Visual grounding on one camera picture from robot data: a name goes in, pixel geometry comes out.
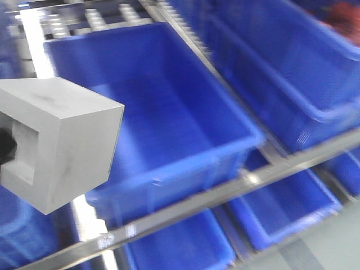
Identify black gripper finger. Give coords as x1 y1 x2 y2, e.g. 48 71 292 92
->
0 128 16 164

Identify gray hollow square base block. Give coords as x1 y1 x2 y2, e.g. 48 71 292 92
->
1 77 125 214

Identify large blue target bin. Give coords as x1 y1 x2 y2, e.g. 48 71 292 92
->
44 22 265 226

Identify blue bin with red items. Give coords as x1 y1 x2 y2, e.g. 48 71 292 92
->
170 1 359 151

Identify distant steel shelving rack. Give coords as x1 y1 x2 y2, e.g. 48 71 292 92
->
16 1 359 269

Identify red crumpled bags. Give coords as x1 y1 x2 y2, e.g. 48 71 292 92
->
306 1 359 47

